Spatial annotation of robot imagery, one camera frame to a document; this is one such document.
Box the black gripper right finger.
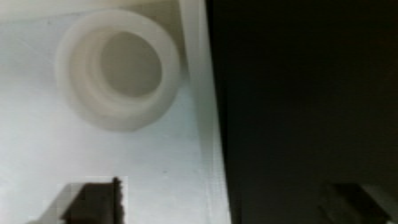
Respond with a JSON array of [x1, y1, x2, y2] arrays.
[[317, 183, 398, 224]]

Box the white square tabletop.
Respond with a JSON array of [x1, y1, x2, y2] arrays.
[[0, 0, 233, 224]]

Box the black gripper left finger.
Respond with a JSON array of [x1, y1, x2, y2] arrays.
[[27, 177, 126, 224]]

